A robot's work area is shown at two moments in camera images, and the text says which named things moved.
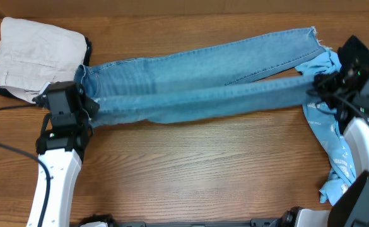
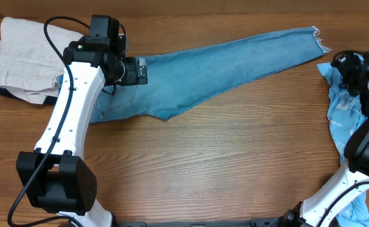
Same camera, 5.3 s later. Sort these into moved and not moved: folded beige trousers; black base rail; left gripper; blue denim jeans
Moved: blue denim jeans; left gripper
Not moved: black base rail; folded beige trousers
